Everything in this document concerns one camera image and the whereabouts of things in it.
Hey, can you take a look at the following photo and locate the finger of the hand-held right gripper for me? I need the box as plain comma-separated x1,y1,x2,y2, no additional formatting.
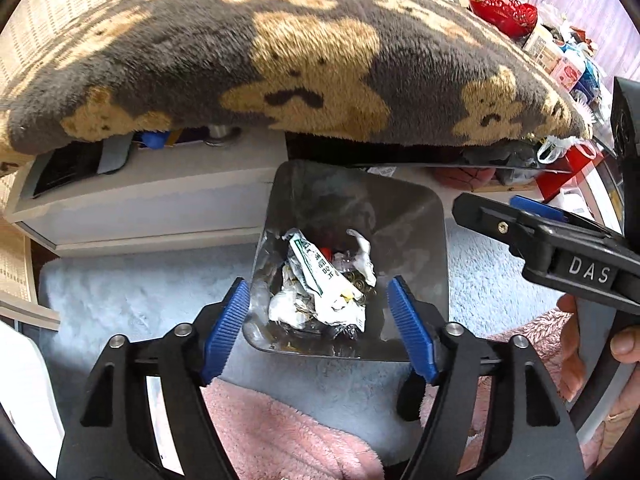
509,195,625,239
452,193,557,275

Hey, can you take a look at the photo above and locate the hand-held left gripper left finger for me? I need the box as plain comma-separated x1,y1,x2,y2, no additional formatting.
56,277,251,480

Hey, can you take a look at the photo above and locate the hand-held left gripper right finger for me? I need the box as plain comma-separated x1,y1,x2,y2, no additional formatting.
386,275,587,480

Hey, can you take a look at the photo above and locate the clear plastic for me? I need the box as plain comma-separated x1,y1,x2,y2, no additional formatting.
250,230,291,341

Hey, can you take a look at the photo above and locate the white paper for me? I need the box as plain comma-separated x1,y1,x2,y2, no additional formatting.
269,280,321,326

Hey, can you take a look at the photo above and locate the white tissue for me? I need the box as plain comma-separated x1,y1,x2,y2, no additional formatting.
345,229,377,286

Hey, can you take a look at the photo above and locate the black trash bin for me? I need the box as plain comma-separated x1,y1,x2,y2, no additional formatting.
242,160,446,363

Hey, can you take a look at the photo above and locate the white green wrapper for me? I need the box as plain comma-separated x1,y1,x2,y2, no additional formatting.
287,227,366,333

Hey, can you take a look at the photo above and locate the person's right hand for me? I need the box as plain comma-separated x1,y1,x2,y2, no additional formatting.
556,294,640,461

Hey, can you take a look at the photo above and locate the red box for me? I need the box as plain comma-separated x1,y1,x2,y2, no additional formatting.
537,140,606,203

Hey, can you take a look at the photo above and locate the brown basketball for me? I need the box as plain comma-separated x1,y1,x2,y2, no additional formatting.
432,165,496,193

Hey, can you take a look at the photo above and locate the white plastic bag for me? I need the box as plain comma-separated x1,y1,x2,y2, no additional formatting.
537,135,576,163

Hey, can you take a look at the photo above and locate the light blue fluffy rug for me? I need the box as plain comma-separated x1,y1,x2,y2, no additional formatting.
37,217,568,456

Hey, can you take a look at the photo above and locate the pink fluffy blanket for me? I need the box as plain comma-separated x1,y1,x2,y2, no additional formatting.
200,310,640,480

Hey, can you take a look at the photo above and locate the white bottle pink label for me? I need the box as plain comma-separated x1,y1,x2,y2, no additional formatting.
552,55,586,92

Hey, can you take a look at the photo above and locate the blue snack bag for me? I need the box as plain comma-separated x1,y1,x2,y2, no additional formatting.
575,42,608,96

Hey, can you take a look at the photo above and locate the red plastic openwork basket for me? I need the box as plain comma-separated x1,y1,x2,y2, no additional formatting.
470,0,538,38

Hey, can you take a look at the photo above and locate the white curved object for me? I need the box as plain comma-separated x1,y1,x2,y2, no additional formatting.
0,320,66,461

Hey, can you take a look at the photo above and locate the purple curtain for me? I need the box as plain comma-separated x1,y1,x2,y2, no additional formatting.
525,0,640,86

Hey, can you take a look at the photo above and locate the black flat case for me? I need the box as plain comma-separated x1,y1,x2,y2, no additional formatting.
32,137,133,198

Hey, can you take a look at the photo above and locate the brown bear print blanket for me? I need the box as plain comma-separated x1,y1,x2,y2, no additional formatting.
0,0,593,171

